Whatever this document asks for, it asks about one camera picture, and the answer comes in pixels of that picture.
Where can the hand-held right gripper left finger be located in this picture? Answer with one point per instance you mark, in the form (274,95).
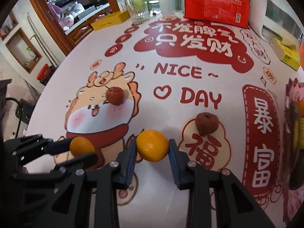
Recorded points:
(129,168)

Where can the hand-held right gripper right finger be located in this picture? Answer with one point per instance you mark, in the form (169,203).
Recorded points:
(174,166)

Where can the small red hawthorn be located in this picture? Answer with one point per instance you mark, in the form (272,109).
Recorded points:
(114,96)

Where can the flat yellow box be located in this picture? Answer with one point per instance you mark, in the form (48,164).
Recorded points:
(106,21)

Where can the pink plastic plate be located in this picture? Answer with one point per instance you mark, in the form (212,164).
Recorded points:
(293,204)

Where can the red printed tablecloth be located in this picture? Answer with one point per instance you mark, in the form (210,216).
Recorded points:
(166,52)

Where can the yellow tissue box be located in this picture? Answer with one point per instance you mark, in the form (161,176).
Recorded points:
(288,57)

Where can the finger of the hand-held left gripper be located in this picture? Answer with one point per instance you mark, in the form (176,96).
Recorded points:
(80,161)
(58,147)

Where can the red tissue pack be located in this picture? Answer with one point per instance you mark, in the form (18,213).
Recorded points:
(213,4)

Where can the pink kettle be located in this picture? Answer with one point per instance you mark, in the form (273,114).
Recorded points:
(65,20)

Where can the white plastic bottle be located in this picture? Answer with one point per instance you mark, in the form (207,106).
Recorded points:
(166,3)

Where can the wooden kitchen cabinet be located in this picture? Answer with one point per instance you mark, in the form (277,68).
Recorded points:
(54,28)

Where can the wrinkled brown fruit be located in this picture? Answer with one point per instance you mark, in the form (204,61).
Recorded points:
(206,123)

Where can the white blue carton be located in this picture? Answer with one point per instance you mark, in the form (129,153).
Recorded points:
(121,2)

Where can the white countertop appliance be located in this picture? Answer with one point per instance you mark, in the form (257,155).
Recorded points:
(258,4)

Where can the red container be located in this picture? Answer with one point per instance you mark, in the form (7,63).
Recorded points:
(45,72)

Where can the clear plastic bottle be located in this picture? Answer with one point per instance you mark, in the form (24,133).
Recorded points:
(140,4)

